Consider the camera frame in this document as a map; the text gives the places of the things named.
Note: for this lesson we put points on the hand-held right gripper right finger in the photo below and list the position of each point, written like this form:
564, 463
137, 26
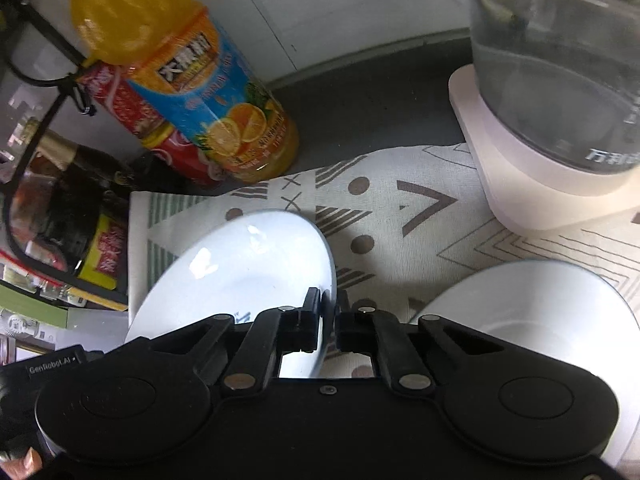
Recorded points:
350, 332

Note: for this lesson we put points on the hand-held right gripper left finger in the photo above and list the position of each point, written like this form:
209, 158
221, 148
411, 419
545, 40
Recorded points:
310, 325

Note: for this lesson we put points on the medium white blue-print plate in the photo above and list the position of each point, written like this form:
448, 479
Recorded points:
225, 270

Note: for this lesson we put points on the person's left hand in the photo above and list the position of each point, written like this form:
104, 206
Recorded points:
25, 462

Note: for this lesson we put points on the green drink carton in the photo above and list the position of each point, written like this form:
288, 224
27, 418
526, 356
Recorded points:
30, 310

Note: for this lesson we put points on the patterned fringed table cloth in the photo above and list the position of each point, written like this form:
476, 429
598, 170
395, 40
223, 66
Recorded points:
390, 230

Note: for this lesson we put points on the small white blue-print plate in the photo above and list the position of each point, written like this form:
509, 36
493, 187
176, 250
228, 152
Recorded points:
525, 300

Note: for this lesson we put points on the large soy sauce bottle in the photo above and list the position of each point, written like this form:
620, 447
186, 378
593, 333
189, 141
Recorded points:
75, 195

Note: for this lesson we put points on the cream kettle base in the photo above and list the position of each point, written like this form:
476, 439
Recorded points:
520, 185

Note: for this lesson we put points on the orange juice bottle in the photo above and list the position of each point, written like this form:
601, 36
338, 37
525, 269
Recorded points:
200, 75

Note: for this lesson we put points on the black metal shelf rack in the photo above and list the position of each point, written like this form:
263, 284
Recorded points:
55, 40

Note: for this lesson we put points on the glass electric kettle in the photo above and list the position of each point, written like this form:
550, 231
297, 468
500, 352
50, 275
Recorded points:
550, 60

